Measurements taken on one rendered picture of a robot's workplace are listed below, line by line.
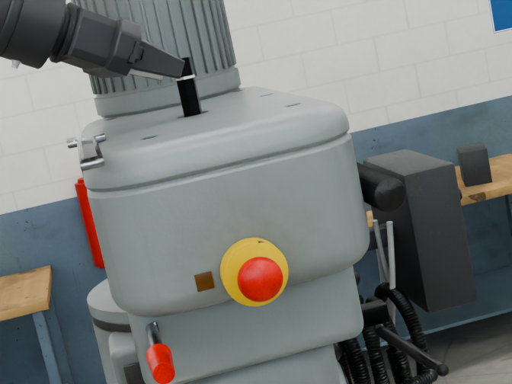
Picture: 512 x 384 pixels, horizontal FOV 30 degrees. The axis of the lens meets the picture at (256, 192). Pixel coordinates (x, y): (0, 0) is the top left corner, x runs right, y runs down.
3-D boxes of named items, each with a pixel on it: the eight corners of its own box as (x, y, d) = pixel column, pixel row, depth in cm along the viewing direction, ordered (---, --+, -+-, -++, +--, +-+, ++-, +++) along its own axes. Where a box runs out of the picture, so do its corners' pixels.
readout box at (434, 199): (487, 300, 138) (463, 160, 134) (427, 315, 137) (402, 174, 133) (436, 269, 158) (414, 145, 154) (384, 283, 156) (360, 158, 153)
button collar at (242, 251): (294, 297, 86) (281, 234, 85) (230, 314, 86) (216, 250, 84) (289, 292, 88) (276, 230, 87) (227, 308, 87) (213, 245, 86)
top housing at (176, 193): (392, 265, 90) (361, 99, 87) (119, 335, 86) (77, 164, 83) (284, 192, 136) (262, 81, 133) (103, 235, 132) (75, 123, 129)
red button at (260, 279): (289, 298, 83) (280, 254, 82) (244, 309, 83) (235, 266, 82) (281, 289, 86) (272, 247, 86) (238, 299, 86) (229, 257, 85)
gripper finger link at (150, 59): (176, 84, 103) (123, 66, 100) (184, 56, 103) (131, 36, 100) (181, 84, 101) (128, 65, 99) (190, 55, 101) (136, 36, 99)
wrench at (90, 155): (117, 164, 78) (115, 154, 78) (69, 174, 77) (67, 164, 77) (104, 137, 101) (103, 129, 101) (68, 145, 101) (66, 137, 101)
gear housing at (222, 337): (372, 337, 101) (355, 247, 99) (146, 398, 97) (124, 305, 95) (299, 267, 133) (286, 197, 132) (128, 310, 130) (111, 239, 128)
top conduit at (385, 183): (410, 208, 92) (404, 173, 92) (369, 218, 92) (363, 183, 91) (302, 156, 136) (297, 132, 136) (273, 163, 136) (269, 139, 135)
